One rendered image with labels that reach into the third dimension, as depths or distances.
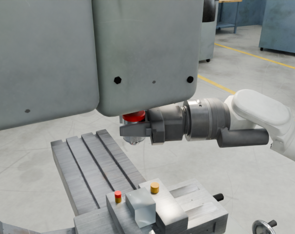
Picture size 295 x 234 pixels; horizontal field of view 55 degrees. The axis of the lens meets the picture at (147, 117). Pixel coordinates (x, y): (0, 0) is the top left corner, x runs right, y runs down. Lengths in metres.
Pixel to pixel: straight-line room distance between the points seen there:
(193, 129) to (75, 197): 0.47
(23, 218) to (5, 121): 1.90
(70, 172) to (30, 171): 1.69
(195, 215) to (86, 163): 0.46
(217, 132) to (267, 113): 0.10
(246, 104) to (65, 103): 0.35
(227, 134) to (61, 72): 0.34
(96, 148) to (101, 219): 0.43
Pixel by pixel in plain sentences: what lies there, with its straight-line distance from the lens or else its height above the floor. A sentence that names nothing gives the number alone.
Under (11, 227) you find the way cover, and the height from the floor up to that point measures 0.94.
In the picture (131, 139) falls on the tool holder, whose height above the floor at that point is 1.22.
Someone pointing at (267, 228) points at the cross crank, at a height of 0.68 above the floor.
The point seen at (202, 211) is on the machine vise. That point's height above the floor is 1.00.
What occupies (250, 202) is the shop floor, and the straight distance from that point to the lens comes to 2.33.
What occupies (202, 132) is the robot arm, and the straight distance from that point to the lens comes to 0.57.
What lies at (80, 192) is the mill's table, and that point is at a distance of 0.91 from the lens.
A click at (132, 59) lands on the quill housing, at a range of 0.42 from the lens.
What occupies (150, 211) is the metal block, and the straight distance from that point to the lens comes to 0.67.
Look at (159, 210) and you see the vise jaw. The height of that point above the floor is 1.04.
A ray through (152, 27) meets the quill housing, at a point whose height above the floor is 1.45.
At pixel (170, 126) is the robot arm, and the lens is 0.55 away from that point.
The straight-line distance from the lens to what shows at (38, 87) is 0.37.
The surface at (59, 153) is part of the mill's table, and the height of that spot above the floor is 0.93.
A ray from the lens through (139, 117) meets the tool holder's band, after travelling 0.56.
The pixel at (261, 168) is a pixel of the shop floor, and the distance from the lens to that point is 2.70.
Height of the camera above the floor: 1.52
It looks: 27 degrees down
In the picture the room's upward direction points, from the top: straight up
